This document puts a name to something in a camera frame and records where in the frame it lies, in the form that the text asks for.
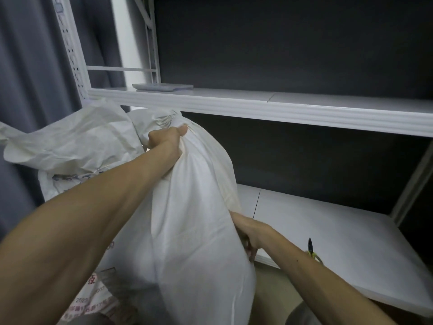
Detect flat white packet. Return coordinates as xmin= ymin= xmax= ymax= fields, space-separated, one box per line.
xmin=132 ymin=83 xmax=194 ymax=92

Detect person's left hand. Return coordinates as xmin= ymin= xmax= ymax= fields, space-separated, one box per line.
xmin=146 ymin=124 xmax=189 ymax=160

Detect yellow-handled pliers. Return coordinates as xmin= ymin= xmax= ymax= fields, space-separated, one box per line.
xmin=307 ymin=238 xmax=322 ymax=264

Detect grey curtain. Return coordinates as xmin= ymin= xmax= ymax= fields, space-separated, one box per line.
xmin=0 ymin=0 xmax=126 ymax=241

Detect person's right forearm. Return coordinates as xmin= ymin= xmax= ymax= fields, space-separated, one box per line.
xmin=258 ymin=229 xmax=397 ymax=325

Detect person's right hand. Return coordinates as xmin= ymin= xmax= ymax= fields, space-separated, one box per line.
xmin=230 ymin=211 xmax=275 ymax=263

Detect large white woven sack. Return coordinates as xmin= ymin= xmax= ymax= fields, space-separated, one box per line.
xmin=0 ymin=99 xmax=257 ymax=325

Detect person's left forearm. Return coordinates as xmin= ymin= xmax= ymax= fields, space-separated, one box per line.
xmin=0 ymin=143 xmax=182 ymax=325

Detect white metal shelving rack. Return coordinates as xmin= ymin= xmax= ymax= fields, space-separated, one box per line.
xmin=51 ymin=0 xmax=433 ymax=318

